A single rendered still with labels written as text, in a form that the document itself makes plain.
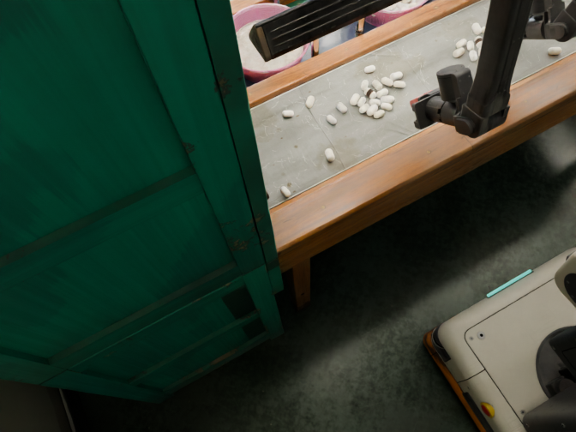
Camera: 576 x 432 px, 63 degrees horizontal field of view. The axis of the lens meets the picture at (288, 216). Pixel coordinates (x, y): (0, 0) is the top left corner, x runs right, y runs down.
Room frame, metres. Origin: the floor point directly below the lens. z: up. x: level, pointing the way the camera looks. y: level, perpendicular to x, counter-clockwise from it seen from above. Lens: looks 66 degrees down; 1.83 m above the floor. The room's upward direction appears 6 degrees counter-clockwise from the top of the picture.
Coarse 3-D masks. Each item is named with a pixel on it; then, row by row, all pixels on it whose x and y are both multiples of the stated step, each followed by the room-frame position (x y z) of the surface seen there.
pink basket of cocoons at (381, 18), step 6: (426, 0) 1.14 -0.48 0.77; (414, 6) 1.11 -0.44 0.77; (420, 6) 1.14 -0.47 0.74; (378, 12) 1.12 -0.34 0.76; (384, 12) 1.11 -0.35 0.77; (390, 12) 1.10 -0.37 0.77; (396, 12) 1.10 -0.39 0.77; (402, 12) 1.10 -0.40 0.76; (408, 12) 1.11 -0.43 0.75; (366, 18) 1.16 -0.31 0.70; (372, 18) 1.14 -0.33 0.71; (378, 18) 1.13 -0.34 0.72; (384, 18) 1.12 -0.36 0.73; (390, 18) 1.12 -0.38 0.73; (396, 18) 1.12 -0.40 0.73; (372, 24) 1.15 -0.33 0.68; (378, 24) 1.14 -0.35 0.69
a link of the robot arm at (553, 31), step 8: (536, 0) 0.86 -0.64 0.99; (544, 0) 0.85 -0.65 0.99; (552, 0) 0.84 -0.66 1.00; (560, 0) 0.85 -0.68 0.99; (536, 8) 0.85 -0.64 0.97; (544, 8) 0.84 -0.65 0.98; (552, 8) 0.83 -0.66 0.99; (560, 8) 0.84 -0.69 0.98; (552, 16) 0.82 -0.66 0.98; (552, 24) 0.79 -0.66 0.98; (560, 24) 0.78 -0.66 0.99; (552, 32) 0.78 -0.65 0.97; (560, 32) 0.77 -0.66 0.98; (568, 32) 0.76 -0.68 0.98
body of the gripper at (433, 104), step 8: (432, 96) 0.66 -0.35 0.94; (440, 96) 0.65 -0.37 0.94; (416, 104) 0.64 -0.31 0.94; (424, 104) 0.64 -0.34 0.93; (432, 104) 0.63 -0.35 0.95; (440, 104) 0.62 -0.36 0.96; (416, 112) 0.63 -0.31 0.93; (424, 112) 0.63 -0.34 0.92; (432, 112) 0.61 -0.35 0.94; (440, 112) 0.60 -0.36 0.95; (424, 120) 0.62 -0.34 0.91; (432, 120) 0.61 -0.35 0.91; (440, 120) 0.59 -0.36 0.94; (424, 128) 0.60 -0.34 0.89
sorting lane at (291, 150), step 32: (416, 32) 1.04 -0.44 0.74; (448, 32) 1.03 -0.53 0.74; (352, 64) 0.94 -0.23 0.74; (384, 64) 0.93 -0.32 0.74; (416, 64) 0.92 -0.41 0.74; (448, 64) 0.91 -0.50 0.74; (544, 64) 0.87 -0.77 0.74; (288, 96) 0.86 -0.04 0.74; (320, 96) 0.84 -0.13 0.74; (416, 96) 0.81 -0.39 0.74; (256, 128) 0.76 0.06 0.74; (288, 128) 0.75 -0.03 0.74; (320, 128) 0.74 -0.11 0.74; (352, 128) 0.73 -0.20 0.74; (384, 128) 0.72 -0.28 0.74; (416, 128) 0.71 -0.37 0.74; (288, 160) 0.65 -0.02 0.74; (320, 160) 0.64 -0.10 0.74; (352, 160) 0.63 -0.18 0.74
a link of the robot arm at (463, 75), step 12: (444, 72) 0.64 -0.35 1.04; (456, 72) 0.62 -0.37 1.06; (468, 72) 0.61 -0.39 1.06; (444, 84) 0.61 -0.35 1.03; (456, 84) 0.60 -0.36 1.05; (468, 84) 0.60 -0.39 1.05; (444, 96) 0.60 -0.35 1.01; (456, 96) 0.59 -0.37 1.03; (456, 120) 0.53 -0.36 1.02; (468, 120) 0.52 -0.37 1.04; (468, 132) 0.50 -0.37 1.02
